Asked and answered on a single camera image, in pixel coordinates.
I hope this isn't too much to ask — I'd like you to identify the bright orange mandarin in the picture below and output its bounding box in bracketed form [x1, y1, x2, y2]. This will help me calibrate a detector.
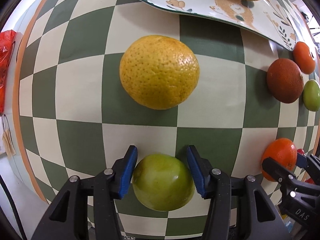
[261, 138, 297, 171]

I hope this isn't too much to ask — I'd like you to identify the small green apple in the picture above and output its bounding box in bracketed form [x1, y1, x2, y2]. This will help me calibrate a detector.
[303, 80, 320, 112]

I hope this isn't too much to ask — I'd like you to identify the large green apple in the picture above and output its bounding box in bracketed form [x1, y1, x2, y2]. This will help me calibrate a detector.
[132, 153, 195, 212]

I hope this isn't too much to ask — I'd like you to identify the dark reddish brown orange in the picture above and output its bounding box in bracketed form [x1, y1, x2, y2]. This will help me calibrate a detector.
[266, 58, 304, 103]

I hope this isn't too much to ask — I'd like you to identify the small orange mandarin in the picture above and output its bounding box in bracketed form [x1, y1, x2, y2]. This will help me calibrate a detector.
[293, 41, 316, 75]

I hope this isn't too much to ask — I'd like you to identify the large yellow orange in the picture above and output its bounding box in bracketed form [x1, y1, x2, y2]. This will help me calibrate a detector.
[119, 35, 200, 110]

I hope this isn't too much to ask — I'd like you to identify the green checkered tablecloth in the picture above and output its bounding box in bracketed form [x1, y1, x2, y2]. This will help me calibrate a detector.
[12, 0, 320, 240]

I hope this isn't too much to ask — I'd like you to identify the illustrated ceramic plate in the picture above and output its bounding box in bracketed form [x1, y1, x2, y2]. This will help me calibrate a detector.
[140, 0, 298, 51]

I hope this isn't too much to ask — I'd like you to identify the red plastic bag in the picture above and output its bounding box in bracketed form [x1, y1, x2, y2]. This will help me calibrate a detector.
[0, 30, 16, 114]

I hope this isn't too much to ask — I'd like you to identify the black cable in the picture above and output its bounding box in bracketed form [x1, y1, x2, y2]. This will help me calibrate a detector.
[0, 174, 27, 240]

